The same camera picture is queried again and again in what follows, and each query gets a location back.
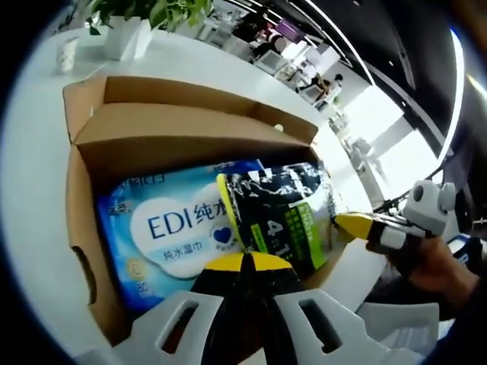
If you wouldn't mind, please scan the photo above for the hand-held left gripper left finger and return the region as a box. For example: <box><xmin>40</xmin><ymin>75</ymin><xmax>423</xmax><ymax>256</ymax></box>
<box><xmin>74</xmin><ymin>253</ymin><xmax>249</xmax><ymax>365</ymax></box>

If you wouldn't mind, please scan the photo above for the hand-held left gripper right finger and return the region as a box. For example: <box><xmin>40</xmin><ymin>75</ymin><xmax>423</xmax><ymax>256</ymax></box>
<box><xmin>247</xmin><ymin>250</ymin><xmax>424</xmax><ymax>365</ymax></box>

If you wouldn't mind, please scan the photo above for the blue wet wipes soft pack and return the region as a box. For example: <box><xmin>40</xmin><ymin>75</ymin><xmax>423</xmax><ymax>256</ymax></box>
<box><xmin>94</xmin><ymin>159</ymin><xmax>267</xmax><ymax>311</ymax></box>

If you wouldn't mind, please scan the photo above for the black green soft pouch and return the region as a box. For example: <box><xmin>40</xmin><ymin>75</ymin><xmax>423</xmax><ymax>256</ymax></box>
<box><xmin>215</xmin><ymin>161</ymin><xmax>349</xmax><ymax>273</ymax></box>

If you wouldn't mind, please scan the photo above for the brown cardboard shoe box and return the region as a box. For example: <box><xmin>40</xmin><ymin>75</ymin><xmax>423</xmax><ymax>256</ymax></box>
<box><xmin>62</xmin><ymin>75</ymin><xmax>368</xmax><ymax>338</ymax></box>

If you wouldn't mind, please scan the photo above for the person's right hand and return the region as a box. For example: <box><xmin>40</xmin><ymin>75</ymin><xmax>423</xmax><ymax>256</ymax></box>
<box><xmin>384</xmin><ymin>236</ymin><xmax>479</xmax><ymax>306</ymax></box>

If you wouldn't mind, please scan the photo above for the black tripod stand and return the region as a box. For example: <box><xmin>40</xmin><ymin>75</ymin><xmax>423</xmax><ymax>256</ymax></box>
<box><xmin>374</xmin><ymin>151</ymin><xmax>454</xmax><ymax>217</ymax></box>

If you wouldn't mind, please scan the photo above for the grey mesh office chair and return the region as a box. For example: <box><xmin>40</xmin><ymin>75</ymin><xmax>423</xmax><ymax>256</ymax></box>
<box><xmin>355</xmin><ymin>300</ymin><xmax>457</xmax><ymax>365</ymax></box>

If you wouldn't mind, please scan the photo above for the white mesh office chair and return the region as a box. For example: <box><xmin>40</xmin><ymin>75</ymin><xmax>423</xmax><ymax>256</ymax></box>
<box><xmin>304</xmin><ymin>85</ymin><xmax>324</xmax><ymax>103</ymax></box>
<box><xmin>262</xmin><ymin>51</ymin><xmax>285</xmax><ymax>72</ymax></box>

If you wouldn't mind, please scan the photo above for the white paper cup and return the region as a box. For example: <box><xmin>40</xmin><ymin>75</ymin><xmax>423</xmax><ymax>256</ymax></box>
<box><xmin>56</xmin><ymin>37</ymin><xmax>79</xmax><ymax>73</ymax></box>

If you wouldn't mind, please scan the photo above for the green plant in white pot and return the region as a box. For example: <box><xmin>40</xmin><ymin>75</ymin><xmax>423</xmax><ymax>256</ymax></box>
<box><xmin>85</xmin><ymin>0</ymin><xmax>216</xmax><ymax>62</ymax></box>

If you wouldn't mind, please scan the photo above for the purple wall screen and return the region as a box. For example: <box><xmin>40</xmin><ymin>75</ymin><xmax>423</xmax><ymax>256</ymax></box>
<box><xmin>274</xmin><ymin>18</ymin><xmax>305</xmax><ymax>40</ymax></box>

